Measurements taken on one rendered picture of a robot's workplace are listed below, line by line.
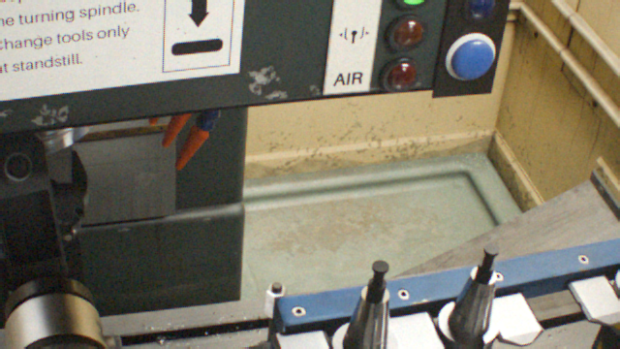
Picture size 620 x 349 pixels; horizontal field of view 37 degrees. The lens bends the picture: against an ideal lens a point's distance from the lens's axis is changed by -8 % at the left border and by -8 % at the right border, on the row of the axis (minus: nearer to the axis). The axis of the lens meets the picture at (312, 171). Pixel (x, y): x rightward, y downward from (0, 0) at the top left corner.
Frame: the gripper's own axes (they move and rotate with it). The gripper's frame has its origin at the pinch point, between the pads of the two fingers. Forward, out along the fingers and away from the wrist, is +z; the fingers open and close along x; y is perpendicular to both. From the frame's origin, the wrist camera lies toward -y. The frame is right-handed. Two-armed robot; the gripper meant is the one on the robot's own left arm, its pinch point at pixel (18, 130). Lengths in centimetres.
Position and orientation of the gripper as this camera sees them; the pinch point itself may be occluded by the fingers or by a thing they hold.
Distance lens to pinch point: 86.0
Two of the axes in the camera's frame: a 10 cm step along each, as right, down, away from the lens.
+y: -1.1, 7.4, 6.7
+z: -3.3, -6.6, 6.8
